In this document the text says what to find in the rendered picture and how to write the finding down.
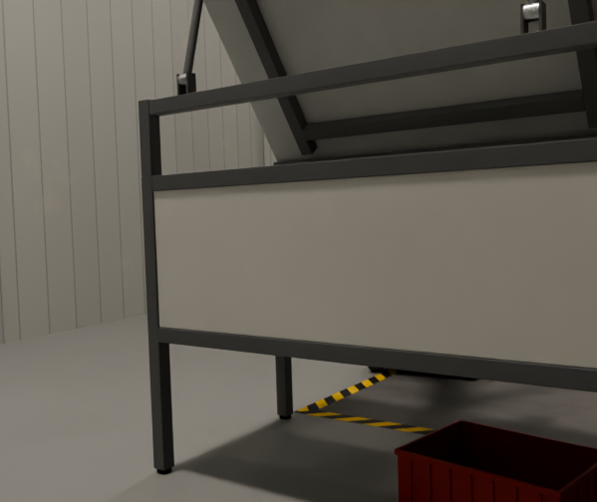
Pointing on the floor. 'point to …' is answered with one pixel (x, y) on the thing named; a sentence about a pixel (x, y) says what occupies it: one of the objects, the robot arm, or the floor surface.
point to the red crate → (498, 467)
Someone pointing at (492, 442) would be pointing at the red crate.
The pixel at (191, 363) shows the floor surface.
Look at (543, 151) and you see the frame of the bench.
